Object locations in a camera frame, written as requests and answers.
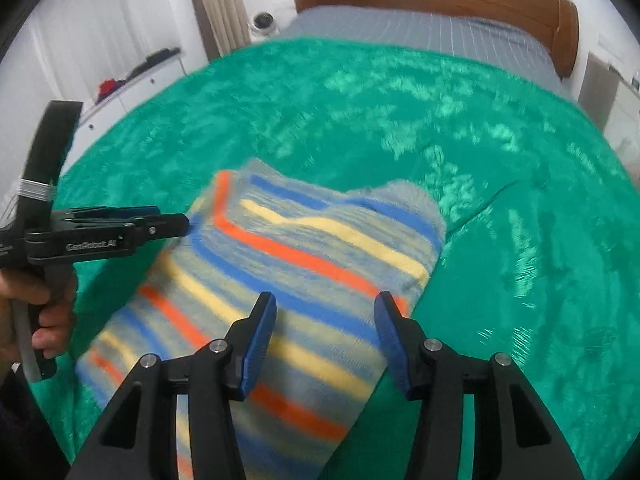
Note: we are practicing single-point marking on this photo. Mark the white dresser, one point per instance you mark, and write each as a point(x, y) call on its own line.
point(130, 105)

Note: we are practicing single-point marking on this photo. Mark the white security camera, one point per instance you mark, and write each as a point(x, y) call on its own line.
point(262, 22)

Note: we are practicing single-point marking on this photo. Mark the black item on dresser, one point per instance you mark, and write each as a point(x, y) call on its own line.
point(152, 60)

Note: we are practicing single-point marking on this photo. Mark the striped knit sweater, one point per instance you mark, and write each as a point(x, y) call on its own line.
point(300, 260)

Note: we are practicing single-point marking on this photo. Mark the person's dark clothing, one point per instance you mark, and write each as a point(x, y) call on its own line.
point(25, 425)

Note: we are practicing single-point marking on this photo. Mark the green fuzzy blanket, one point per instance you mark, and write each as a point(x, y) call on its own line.
point(500, 210)

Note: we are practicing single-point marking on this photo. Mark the beige curtain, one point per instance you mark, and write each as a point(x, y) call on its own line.
point(217, 5)

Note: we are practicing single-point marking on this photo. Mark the grey striped bedsheet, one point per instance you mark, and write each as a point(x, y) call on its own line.
point(425, 35)

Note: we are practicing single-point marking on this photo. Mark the red cloth item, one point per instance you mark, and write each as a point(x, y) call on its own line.
point(110, 87)

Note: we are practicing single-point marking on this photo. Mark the person's left hand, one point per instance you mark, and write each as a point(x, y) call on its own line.
point(57, 325)

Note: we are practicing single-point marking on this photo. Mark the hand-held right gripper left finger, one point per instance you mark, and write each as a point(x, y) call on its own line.
point(260, 340)

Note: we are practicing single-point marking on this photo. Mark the white sheer curtain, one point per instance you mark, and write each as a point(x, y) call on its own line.
point(110, 20)

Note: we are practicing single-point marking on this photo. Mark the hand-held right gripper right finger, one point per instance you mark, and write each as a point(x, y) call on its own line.
point(392, 345)

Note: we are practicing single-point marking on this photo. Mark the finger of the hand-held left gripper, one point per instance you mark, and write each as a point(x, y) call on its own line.
point(165, 225)
point(130, 211)

